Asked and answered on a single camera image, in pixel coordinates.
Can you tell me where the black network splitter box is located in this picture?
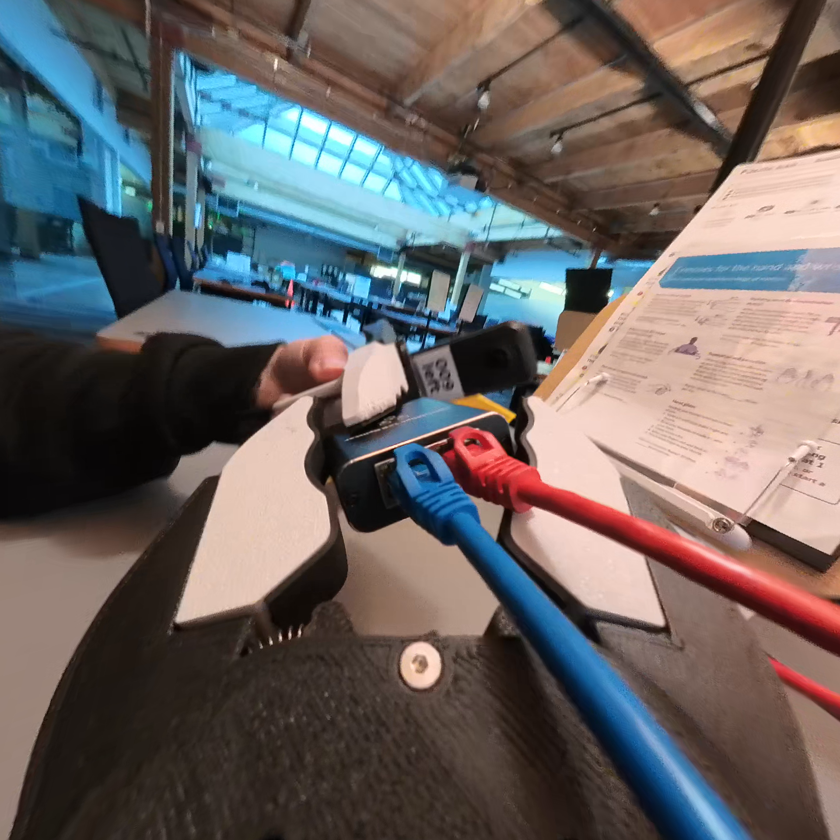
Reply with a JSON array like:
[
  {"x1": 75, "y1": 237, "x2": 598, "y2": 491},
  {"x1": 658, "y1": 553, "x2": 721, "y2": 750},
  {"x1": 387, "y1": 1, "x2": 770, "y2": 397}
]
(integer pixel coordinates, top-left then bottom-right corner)
[{"x1": 325, "y1": 395, "x2": 516, "y2": 534}]

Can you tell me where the person's left hand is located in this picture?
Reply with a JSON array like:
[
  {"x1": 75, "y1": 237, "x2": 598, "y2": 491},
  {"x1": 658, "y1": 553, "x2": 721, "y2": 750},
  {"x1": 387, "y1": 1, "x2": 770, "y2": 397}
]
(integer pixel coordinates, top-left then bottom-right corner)
[{"x1": 255, "y1": 335, "x2": 350, "y2": 411}]

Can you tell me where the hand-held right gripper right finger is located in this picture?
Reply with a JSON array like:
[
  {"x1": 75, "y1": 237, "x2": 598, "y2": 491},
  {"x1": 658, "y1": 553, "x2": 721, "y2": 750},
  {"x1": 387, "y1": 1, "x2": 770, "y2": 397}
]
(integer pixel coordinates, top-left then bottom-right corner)
[{"x1": 497, "y1": 395, "x2": 668, "y2": 635}]

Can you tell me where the instruction sheet document stand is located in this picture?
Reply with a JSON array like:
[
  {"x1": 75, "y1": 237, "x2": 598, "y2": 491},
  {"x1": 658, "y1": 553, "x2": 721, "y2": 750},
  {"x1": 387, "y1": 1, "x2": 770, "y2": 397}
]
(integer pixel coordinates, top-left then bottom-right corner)
[{"x1": 532, "y1": 150, "x2": 840, "y2": 573}]

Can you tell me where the yellow plastic bin with divider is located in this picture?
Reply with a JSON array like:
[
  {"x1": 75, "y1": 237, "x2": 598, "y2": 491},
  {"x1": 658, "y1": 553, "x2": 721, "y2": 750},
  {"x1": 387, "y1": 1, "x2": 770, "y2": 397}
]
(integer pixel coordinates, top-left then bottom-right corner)
[{"x1": 451, "y1": 392, "x2": 517, "y2": 422}]

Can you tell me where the red network cable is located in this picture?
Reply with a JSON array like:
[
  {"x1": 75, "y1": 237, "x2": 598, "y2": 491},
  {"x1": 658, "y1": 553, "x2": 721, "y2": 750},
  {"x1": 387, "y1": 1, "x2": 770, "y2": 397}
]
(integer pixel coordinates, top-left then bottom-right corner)
[{"x1": 441, "y1": 427, "x2": 840, "y2": 721}]

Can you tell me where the blue network cable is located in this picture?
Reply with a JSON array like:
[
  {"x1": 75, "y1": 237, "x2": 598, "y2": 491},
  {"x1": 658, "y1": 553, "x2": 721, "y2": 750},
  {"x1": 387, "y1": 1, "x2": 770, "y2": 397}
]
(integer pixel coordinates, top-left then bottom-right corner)
[{"x1": 386, "y1": 443, "x2": 756, "y2": 840}]

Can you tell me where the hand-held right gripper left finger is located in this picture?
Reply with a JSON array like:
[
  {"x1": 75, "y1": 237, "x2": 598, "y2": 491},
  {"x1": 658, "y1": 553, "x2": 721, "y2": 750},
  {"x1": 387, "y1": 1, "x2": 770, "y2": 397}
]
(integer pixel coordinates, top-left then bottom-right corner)
[{"x1": 172, "y1": 395, "x2": 350, "y2": 632}]

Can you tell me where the grey desk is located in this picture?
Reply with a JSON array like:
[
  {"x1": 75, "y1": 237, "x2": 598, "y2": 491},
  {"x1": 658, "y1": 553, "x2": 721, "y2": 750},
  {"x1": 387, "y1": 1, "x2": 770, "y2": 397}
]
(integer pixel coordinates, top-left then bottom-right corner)
[{"x1": 0, "y1": 443, "x2": 840, "y2": 840}]

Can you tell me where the black metal pole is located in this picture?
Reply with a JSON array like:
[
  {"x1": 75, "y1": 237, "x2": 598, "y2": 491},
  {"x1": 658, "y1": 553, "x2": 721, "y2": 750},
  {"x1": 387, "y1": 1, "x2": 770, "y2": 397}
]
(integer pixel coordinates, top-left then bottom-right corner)
[{"x1": 710, "y1": 0, "x2": 829, "y2": 193}]

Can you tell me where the person's left forearm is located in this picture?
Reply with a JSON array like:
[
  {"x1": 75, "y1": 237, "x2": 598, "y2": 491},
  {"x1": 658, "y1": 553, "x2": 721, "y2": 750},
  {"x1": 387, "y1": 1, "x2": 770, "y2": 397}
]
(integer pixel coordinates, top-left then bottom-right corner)
[{"x1": 0, "y1": 326, "x2": 286, "y2": 521}]

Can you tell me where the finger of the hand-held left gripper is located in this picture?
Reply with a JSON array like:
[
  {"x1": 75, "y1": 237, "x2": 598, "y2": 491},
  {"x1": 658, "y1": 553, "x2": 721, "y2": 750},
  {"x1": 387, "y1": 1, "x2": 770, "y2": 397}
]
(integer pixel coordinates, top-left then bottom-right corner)
[{"x1": 340, "y1": 341, "x2": 412, "y2": 429}]

